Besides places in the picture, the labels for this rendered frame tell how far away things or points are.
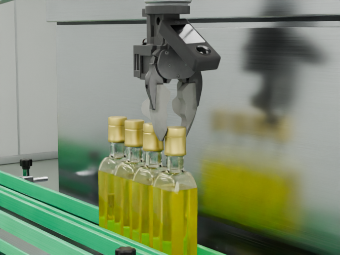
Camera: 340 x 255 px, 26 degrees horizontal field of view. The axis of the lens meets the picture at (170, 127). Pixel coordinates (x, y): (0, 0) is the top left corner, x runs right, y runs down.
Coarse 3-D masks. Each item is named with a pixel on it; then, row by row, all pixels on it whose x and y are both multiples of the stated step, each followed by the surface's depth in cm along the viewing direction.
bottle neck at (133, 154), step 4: (128, 148) 126; (132, 148) 126; (136, 148) 126; (140, 148) 126; (128, 152) 126; (132, 152) 126; (136, 152) 126; (140, 152) 126; (128, 156) 126; (132, 156) 126; (136, 156) 126; (140, 156) 126
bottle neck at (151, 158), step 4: (144, 152) 122; (148, 152) 121; (152, 152) 121; (156, 152) 121; (160, 152) 122; (148, 156) 121; (152, 156) 121; (156, 156) 121; (160, 156) 122; (148, 160) 121; (152, 160) 121; (156, 160) 121; (160, 160) 122; (148, 164) 121; (152, 164) 121; (156, 164) 121; (160, 164) 122
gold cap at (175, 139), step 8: (168, 128) 116; (176, 128) 116; (184, 128) 116; (168, 136) 116; (176, 136) 116; (184, 136) 117; (168, 144) 116; (176, 144) 116; (184, 144) 117; (168, 152) 116; (176, 152) 116; (184, 152) 117
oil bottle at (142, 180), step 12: (144, 168) 121; (156, 168) 121; (132, 180) 123; (144, 180) 120; (132, 192) 123; (144, 192) 120; (132, 204) 124; (144, 204) 121; (132, 216) 124; (144, 216) 121; (132, 228) 124; (144, 228) 121; (144, 240) 122
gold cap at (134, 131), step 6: (126, 120) 126; (132, 120) 126; (138, 120) 126; (126, 126) 125; (132, 126) 125; (138, 126) 125; (126, 132) 126; (132, 132) 125; (138, 132) 125; (126, 138) 126; (132, 138) 125; (138, 138) 125; (126, 144) 126; (132, 144) 125; (138, 144) 125
